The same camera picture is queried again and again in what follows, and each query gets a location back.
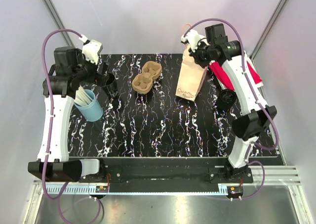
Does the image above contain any light blue holder cup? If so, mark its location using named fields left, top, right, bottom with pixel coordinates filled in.
left=74, top=90, right=103, bottom=122

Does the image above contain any black marble pattern mat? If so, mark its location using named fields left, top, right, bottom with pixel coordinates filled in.
left=66, top=53, right=279, bottom=158

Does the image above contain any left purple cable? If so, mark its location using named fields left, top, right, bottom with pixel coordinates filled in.
left=40, top=29, right=105, bottom=222

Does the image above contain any brown pulp cup carrier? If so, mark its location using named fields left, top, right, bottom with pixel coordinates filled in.
left=131, top=61, right=162, bottom=94

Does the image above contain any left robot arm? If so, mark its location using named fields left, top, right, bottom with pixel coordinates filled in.
left=28, top=43, right=109, bottom=182

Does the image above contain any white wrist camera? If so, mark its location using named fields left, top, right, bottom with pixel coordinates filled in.
left=79, top=34, right=103, bottom=65
left=181, top=30, right=207, bottom=51

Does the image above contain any purple cable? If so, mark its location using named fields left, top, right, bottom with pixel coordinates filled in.
left=182, top=18, right=279, bottom=200
left=40, top=29, right=105, bottom=222

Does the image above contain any aluminium frame rail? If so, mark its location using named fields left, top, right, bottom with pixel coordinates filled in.
left=23, top=166, right=316, bottom=224

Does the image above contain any black coffee cup right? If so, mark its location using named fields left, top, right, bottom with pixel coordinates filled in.
left=216, top=89, right=237, bottom=111

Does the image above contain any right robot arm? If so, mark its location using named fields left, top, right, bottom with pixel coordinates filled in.
left=181, top=20, right=277, bottom=183

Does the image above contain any black coffee cup left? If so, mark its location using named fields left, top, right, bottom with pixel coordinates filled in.
left=104, top=73, right=119, bottom=98

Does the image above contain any beige paper takeout bag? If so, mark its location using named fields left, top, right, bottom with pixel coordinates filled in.
left=176, top=45, right=206, bottom=101

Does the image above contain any black coffee cup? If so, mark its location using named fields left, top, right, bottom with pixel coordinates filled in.
left=216, top=89, right=237, bottom=111
left=104, top=73, right=119, bottom=98

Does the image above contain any red cloth napkin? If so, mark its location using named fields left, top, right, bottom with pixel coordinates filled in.
left=209, top=60, right=263, bottom=90

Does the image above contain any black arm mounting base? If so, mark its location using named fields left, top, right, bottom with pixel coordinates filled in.
left=80, top=157, right=253, bottom=184

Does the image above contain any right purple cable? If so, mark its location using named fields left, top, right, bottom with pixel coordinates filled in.
left=182, top=18, right=279, bottom=200

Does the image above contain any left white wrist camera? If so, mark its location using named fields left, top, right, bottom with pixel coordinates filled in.
left=79, top=34, right=103, bottom=65

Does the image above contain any white wooden stirrer bundle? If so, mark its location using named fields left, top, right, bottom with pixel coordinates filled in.
left=74, top=86, right=92, bottom=107

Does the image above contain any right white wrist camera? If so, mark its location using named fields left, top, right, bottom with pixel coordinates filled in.
left=181, top=30, right=207, bottom=51

